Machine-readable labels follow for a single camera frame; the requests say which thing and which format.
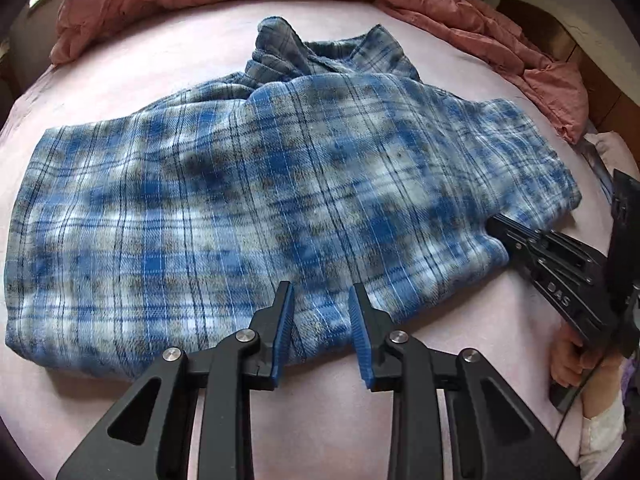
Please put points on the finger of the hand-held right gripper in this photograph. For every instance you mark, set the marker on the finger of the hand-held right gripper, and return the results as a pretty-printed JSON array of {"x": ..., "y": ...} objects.
[
  {"x": 560, "y": 295},
  {"x": 555, "y": 247}
]

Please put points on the cream and wood headboard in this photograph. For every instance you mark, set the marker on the cream and wood headboard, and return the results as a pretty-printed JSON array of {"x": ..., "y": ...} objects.
[{"x": 565, "y": 40}]

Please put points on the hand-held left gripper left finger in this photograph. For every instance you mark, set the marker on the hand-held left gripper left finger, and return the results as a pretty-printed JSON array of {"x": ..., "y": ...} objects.
[{"x": 282, "y": 325}]

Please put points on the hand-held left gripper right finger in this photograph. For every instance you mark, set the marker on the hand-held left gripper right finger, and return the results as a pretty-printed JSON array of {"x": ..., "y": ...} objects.
[{"x": 359, "y": 330}]

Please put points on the bed with pink sheet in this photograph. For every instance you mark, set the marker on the bed with pink sheet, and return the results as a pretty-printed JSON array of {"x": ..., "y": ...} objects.
[{"x": 200, "y": 30}]

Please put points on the blue plaid flannel shirt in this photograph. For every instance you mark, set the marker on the blue plaid flannel shirt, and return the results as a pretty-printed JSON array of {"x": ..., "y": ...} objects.
[{"x": 250, "y": 185}]

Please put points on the white pillow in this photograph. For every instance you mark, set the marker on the white pillow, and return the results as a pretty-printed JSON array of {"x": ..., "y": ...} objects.
[{"x": 612, "y": 152}]

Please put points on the person's right forearm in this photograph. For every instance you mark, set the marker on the person's right forearm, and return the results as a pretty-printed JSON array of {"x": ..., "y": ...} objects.
[{"x": 605, "y": 435}]

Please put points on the person's right hand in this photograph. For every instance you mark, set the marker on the person's right hand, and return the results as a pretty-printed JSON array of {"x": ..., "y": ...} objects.
[{"x": 567, "y": 360}]

